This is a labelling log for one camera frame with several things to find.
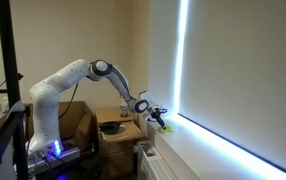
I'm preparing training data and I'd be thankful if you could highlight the light wood nightstand cabinet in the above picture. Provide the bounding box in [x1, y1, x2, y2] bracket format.
[95, 107, 141, 180]

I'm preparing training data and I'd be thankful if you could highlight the white roller blind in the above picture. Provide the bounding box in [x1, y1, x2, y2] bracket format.
[179, 0, 286, 170]

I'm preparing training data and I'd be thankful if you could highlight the white wall radiator heater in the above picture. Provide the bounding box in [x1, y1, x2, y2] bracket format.
[137, 141, 177, 180]

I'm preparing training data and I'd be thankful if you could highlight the open top wooden drawer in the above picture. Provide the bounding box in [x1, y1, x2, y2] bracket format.
[100, 121, 144, 142]

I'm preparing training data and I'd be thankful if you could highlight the black tripod pole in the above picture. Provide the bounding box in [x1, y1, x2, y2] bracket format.
[0, 0, 29, 180]

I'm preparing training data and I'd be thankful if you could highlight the spray bottle red nozzle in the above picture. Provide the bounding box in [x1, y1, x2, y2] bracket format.
[120, 94, 128, 118]

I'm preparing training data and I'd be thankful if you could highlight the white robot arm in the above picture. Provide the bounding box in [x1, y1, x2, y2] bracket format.
[27, 59, 167, 156]

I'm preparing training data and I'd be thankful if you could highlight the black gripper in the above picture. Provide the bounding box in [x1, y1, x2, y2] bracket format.
[150, 107, 167, 130]

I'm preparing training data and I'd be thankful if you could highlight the yellow sponge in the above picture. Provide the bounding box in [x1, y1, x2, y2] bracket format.
[158, 126, 173, 134]

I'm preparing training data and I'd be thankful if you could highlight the dark blue bowl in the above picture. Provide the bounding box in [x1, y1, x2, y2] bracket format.
[99, 122, 120, 135]

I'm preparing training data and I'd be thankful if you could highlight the brown leather armchair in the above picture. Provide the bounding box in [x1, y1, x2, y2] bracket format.
[0, 100, 99, 158]

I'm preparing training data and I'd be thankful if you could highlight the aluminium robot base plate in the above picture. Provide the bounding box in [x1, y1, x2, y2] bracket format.
[27, 147, 80, 175]

